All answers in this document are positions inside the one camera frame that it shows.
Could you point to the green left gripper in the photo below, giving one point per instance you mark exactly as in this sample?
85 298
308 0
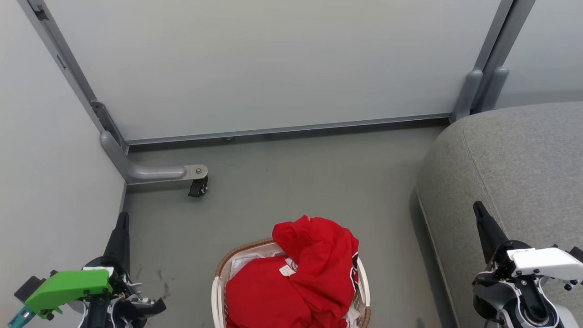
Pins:
68 287

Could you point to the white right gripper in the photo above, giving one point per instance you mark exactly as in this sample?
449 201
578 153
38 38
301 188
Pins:
542 262

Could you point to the plain red shirt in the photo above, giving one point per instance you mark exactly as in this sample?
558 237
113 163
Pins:
319 255

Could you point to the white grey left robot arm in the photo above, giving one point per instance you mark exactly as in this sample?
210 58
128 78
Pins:
98 316

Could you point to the grey fabric sofa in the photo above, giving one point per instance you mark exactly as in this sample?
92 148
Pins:
514 164

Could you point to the white laundry basket brown rim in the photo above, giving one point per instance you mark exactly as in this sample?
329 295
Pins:
218 282

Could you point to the grey metal partition leg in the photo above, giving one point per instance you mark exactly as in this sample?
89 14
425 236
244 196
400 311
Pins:
150 173

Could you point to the black caster wheel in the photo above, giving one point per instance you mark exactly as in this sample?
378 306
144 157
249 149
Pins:
198 187

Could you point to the white cloth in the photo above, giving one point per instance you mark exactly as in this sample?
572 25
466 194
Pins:
248 264

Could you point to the white partition panel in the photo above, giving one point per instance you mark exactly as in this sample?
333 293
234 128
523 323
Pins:
273 64
551 45
41 159

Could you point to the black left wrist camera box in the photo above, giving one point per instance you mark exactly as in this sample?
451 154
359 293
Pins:
26 288

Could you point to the grey metal frame post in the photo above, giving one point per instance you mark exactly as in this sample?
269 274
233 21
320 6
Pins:
505 59
483 68
68 68

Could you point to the grey metal bottom rail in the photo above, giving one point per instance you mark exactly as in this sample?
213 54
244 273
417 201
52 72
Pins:
282 130

